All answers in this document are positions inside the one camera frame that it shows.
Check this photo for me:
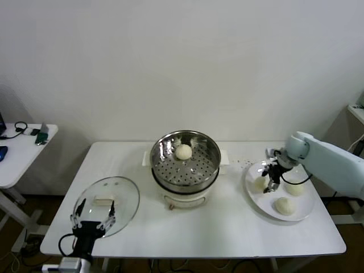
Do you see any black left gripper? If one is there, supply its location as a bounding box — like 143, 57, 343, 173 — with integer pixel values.
70, 198, 117, 258

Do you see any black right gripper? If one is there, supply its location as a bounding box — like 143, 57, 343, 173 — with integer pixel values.
262, 163, 284, 195

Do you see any white steamed baozi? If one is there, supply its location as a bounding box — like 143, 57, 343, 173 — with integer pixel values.
273, 197, 297, 217
253, 176, 270, 194
175, 143, 193, 160
285, 183, 307, 197

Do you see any glass lid with cream handle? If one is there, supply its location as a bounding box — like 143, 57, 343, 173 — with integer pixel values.
73, 176, 141, 238

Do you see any perforated steel steamer basket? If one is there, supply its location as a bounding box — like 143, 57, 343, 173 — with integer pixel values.
150, 130, 222, 195

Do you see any white round plate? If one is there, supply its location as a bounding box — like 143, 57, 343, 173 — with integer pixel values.
245, 160, 316, 222

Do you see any floor power strip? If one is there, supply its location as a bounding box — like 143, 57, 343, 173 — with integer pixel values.
21, 233, 45, 253

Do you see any white electric cooker pot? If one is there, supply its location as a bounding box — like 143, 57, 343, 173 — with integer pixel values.
141, 150, 230, 212

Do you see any green and grey device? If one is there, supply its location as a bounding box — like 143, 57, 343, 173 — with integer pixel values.
35, 121, 51, 146

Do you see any white side table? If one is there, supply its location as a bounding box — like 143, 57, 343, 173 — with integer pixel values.
0, 122, 59, 254

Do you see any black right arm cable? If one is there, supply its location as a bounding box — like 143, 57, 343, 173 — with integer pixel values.
280, 173, 313, 185

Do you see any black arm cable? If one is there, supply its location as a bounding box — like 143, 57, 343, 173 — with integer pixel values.
59, 233, 77, 257
280, 173, 313, 185

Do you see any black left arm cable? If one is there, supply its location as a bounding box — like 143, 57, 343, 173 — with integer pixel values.
59, 233, 77, 257

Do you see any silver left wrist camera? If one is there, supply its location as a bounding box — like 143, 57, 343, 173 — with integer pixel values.
42, 257, 82, 273

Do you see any black looped cable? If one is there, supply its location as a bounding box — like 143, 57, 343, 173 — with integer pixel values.
0, 121, 29, 140

